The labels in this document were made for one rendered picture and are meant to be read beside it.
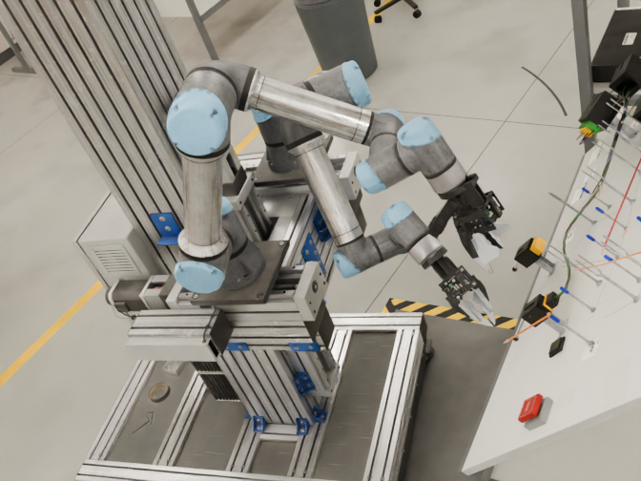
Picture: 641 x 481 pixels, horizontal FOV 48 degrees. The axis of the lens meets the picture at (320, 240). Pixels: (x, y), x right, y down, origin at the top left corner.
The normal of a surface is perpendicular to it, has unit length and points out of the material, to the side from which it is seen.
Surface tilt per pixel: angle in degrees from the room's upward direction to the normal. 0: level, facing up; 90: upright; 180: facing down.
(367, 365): 0
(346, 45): 94
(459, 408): 0
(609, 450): 0
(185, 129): 83
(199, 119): 83
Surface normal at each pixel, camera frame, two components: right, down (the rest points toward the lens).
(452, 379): -0.30, -0.73
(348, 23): 0.45, 0.52
